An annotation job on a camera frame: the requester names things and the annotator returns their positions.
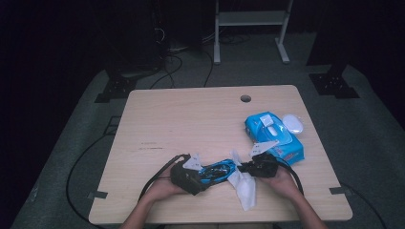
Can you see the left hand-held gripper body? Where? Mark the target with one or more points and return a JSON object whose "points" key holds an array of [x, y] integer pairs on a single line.
{"points": [[183, 178]]}

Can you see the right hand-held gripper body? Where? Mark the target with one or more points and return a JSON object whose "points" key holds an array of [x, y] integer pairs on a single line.
{"points": [[262, 167]]}

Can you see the blue toy car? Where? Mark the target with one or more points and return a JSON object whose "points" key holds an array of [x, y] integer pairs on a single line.
{"points": [[219, 171]]}

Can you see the white wet wipe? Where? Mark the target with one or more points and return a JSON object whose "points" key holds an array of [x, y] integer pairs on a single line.
{"points": [[245, 187]]}

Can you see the blue wet wipes pack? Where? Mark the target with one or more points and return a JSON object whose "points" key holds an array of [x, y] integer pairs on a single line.
{"points": [[280, 136]]}

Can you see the person's left hand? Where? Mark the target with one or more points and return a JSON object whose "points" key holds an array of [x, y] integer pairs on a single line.
{"points": [[165, 191]]}

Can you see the person's right hand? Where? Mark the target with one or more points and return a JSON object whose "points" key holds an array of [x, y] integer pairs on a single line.
{"points": [[280, 184]]}

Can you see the black tape strip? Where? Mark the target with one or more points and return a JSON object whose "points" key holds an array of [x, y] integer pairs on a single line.
{"points": [[339, 190], [98, 194]]}

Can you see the white metal stand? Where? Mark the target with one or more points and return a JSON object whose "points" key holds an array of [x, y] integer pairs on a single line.
{"points": [[251, 17]]}

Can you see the dark cabinet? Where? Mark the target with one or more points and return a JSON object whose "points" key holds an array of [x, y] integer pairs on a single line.
{"points": [[133, 35]]}

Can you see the black stand base plate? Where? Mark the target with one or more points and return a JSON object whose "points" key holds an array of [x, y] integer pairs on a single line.
{"points": [[334, 86], [116, 89]]}

